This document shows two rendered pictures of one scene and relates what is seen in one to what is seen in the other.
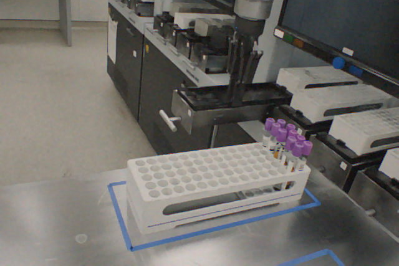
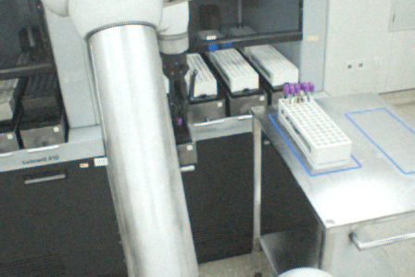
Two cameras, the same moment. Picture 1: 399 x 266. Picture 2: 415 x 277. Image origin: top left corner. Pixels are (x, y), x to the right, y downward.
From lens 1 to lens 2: 1.16 m
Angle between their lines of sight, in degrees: 61
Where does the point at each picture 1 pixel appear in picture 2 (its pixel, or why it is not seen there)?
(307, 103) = (206, 85)
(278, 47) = not seen: hidden behind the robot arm
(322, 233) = (333, 113)
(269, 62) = not seen: hidden behind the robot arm
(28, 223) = (352, 201)
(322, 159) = (245, 107)
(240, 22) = (180, 57)
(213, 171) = (319, 122)
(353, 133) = (250, 79)
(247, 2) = (182, 40)
